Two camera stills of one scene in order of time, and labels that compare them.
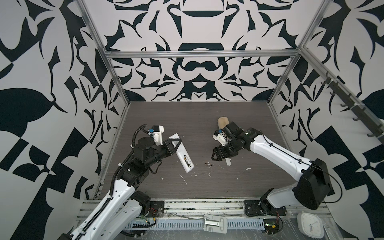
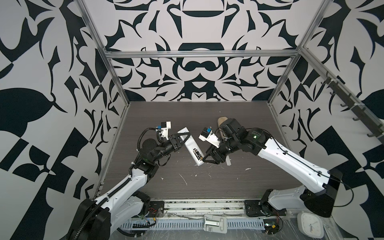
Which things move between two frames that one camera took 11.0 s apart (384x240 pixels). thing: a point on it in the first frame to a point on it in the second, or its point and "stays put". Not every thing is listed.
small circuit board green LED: [271, 226] stays put
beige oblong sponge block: [222, 122] stays put
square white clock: [310, 225] stays put
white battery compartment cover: [228, 162] stays put
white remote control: [183, 155] to [193, 147]
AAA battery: [188, 165] to [195, 155]
